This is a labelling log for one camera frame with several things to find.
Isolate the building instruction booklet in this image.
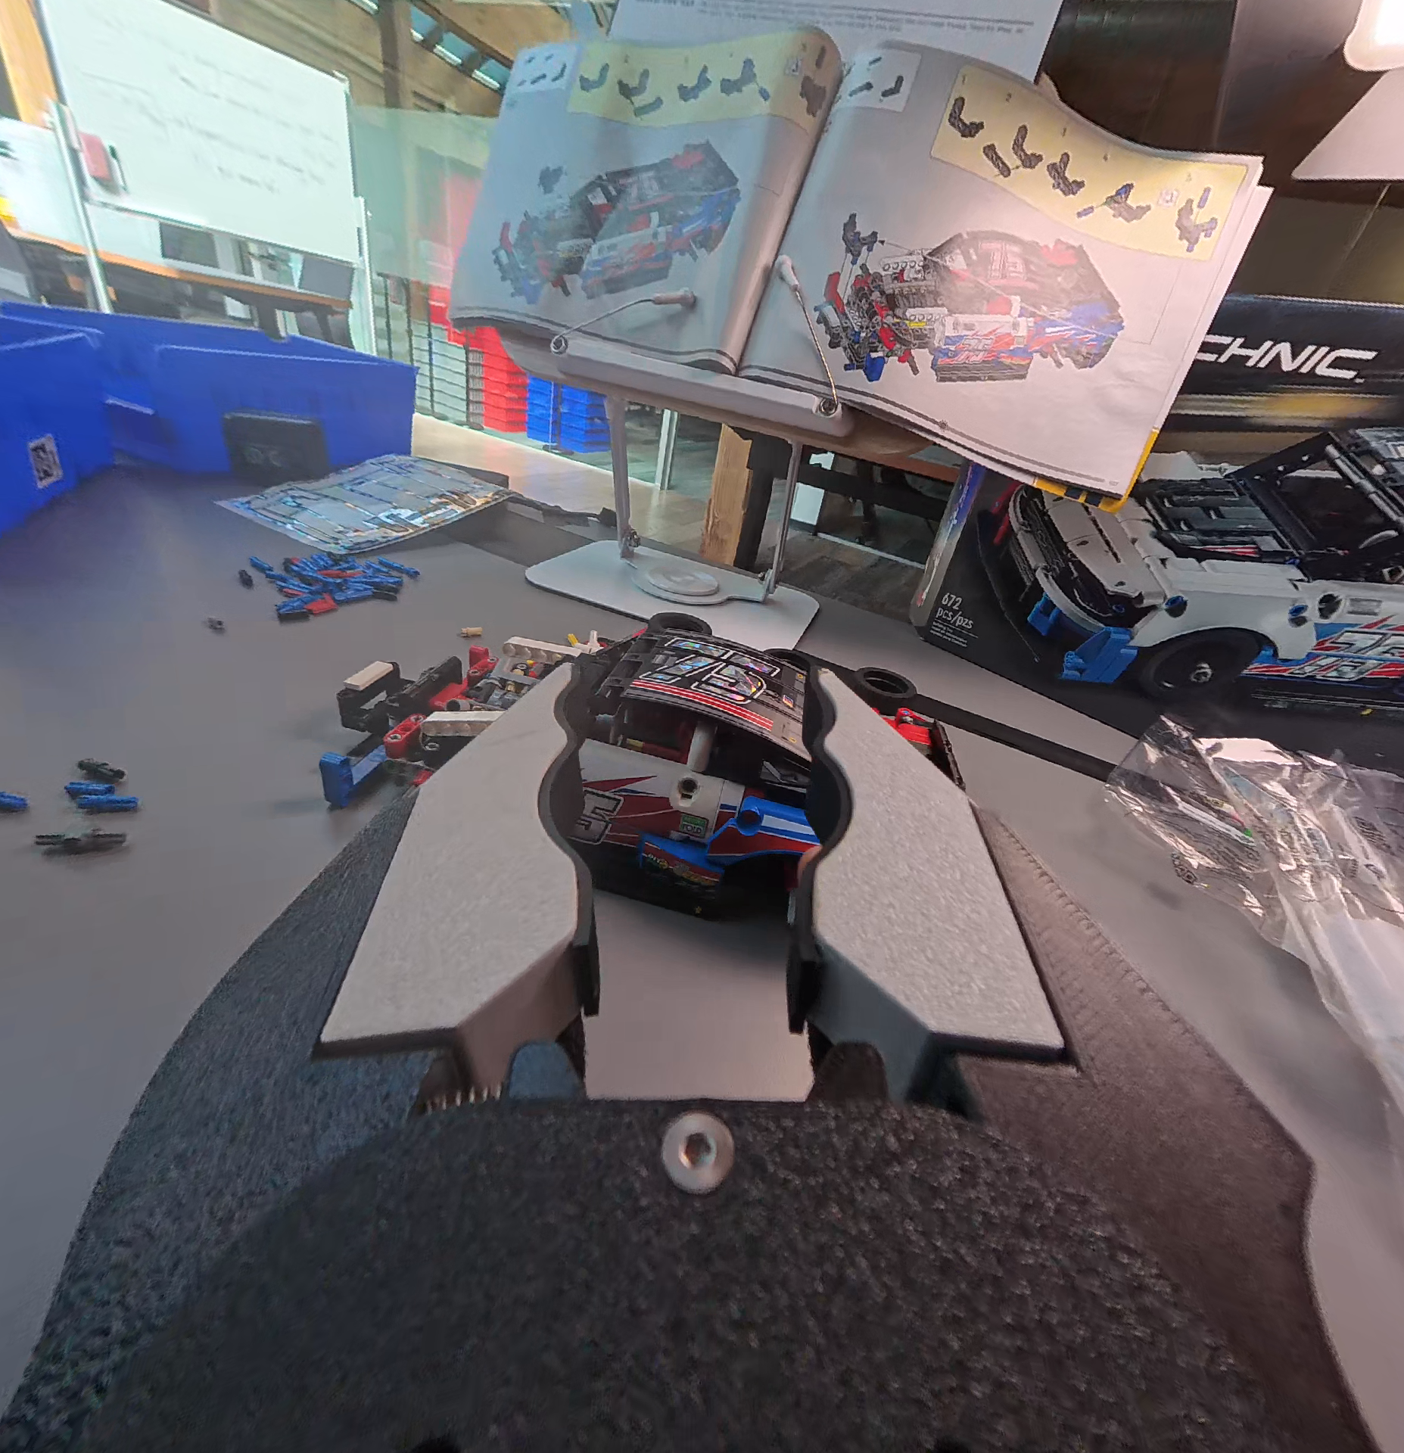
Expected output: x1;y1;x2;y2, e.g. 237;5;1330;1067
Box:
444;24;1273;502

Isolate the blue storage bin with tag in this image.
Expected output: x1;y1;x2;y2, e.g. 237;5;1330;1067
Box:
0;311;115;554

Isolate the whiteboard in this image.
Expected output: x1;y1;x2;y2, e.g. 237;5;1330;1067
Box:
36;0;362;270

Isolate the pile of clear plastic bags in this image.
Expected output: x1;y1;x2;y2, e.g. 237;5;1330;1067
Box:
1103;711;1404;1139

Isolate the holographic sticker sheet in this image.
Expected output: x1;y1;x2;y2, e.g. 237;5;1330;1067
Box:
215;454;513;556

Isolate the toy brick race car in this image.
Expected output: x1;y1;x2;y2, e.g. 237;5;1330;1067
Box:
317;612;967;925

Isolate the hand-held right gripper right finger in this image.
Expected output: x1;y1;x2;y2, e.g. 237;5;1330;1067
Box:
785;668;1068;1099

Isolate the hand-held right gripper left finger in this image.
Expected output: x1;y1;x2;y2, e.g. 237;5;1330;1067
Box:
316;666;603;1094

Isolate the stack of red blue bins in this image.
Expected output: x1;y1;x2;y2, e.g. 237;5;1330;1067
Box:
411;283;613;452

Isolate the grey desk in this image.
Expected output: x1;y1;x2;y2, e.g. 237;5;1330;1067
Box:
0;465;1404;1453

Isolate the white paper sheet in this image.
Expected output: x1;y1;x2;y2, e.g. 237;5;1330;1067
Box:
606;0;1066;84

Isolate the wooden post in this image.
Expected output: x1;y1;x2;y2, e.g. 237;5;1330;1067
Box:
700;425;760;571

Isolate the ceiling light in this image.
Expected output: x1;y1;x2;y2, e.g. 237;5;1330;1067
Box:
1342;0;1404;72

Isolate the toy car set box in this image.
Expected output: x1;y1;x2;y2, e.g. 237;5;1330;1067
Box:
906;291;1404;718

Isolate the pile of blue brick pins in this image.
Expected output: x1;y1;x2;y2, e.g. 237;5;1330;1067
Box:
237;552;423;622

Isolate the white book stand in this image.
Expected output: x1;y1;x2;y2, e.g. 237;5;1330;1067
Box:
524;255;857;653

